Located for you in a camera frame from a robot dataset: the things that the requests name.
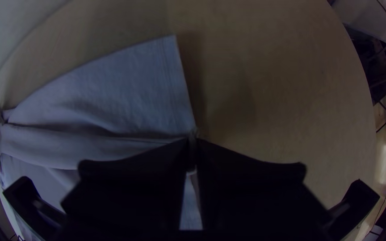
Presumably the white t-shirt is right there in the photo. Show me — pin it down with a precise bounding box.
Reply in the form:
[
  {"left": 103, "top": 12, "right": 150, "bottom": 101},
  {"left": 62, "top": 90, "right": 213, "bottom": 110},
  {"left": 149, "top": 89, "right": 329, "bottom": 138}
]
[{"left": 0, "top": 35, "right": 204, "bottom": 241}]

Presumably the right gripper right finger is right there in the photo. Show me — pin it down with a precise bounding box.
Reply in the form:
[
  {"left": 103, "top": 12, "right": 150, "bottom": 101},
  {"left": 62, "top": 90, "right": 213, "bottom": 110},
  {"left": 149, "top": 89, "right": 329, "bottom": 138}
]
[{"left": 195, "top": 138, "right": 335, "bottom": 241}]

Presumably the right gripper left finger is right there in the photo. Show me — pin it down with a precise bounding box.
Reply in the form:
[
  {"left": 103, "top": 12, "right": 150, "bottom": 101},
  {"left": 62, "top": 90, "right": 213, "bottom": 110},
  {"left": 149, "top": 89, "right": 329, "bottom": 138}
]
[{"left": 55, "top": 138, "right": 191, "bottom": 241}]

